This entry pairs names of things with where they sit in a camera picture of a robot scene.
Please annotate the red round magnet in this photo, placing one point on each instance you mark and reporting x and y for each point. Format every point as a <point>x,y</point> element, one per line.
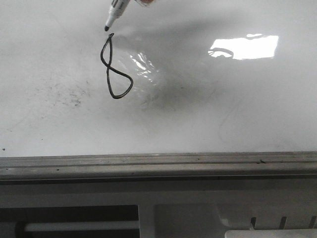
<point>146,2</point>

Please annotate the white black whiteboard marker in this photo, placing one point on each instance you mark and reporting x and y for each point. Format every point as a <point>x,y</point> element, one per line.
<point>116,10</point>

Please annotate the white whiteboard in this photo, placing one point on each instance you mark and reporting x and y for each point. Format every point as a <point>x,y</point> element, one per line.
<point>209,76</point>

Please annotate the white plastic base housing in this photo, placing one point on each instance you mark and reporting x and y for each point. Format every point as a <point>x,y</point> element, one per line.
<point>164,208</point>

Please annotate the white bar in opening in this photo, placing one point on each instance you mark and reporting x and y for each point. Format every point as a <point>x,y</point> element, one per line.
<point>81,226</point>

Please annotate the white rectangular tray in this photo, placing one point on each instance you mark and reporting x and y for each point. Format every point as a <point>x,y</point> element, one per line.
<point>300,233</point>

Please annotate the grey aluminium whiteboard frame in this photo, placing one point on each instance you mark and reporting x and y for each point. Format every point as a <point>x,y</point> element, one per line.
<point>158,165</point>

